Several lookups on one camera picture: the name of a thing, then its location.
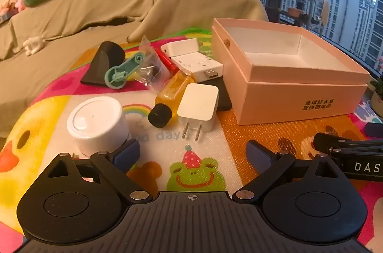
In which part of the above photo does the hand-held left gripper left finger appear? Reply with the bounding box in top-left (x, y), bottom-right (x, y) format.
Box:
top-left (45, 138), bottom-right (154, 202)

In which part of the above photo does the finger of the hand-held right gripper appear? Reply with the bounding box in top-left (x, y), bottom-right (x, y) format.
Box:
top-left (364, 122), bottom-right (383, 137)
top-left (313, 132), bottom-right (383, 153)

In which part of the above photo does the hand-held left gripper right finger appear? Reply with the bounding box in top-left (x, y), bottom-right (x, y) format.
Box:
top-left (236, 140), bottom-right (344, 202)

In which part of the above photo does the white round jar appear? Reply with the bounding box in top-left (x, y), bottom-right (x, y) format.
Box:
top-left (66, 96), bottom-right (130, 156)

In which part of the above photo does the pink cardboard box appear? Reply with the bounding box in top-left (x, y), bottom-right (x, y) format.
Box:
top-left (211, 18), bottom-right (371, 125)

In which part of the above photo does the black case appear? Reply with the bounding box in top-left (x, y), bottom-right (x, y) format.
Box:
top-left (214, 78), bottom-right (233, 111)

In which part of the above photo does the yellow oil bottle black cap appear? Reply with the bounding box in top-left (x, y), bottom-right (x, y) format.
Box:
top-left (148, 70), bottom-right (196, 128)

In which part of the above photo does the clear plastic bag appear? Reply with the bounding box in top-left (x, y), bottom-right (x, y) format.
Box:
top-left (132, 35), bottom-right (171, 92)

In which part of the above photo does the teal crank handle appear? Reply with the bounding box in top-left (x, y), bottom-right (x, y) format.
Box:
top-left (104, 52), bottom-right (144, 90)

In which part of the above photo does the white charger plug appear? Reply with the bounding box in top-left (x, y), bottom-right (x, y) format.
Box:
top-left (177, 83), bottom-right (219, 142)

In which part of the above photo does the black wedge nozzle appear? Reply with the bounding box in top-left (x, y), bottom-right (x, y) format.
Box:
top-left (80, 41), bottom-right (125, 88)

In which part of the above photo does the red pen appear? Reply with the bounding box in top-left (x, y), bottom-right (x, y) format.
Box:
top-left (155, 48), bottom-right (180, 74)

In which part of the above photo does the white USB adapter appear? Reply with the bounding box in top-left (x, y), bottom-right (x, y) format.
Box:
top-left (170, 53), bottom-right (224, 83)

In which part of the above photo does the white rectangular power block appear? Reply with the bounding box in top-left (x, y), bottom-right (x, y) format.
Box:
top-left (161, 38), bottom-right (200, 58)

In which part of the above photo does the potted plant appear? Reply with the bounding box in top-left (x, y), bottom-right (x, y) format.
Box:
top-left (369, 55), bottom-right (383, 119)

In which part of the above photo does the colourful cartoon play mat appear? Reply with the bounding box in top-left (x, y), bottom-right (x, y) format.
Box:
top-left (0, 28), bottom-right (383, 253)

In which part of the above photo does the balcony shelf rack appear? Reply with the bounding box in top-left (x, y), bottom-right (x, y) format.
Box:
top-left (265, 0), bottom-right (330, 38)

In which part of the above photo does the white plush toy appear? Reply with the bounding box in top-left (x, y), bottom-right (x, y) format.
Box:
top-left (23, 37), bottom-right (45, 56)

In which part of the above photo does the sofa with beige cover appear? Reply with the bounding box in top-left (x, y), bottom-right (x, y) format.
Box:
top-left (0, 0), bottom-right (269, 138)

